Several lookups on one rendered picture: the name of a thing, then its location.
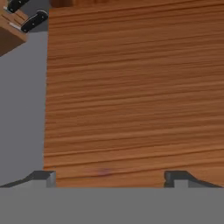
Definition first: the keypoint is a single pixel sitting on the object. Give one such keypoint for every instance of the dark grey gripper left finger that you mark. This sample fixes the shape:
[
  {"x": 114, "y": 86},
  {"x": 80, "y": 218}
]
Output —
[{"x": 40, "y": 176}]

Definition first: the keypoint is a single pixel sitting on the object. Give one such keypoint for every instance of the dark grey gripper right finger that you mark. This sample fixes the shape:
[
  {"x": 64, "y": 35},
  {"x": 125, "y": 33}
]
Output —
[{"x": 178, "y": 175}]

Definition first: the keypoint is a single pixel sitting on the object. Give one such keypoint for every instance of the brown wooden knife block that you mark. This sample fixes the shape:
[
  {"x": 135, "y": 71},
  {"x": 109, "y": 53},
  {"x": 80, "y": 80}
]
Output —
[{"x": 10, "y": 35}]

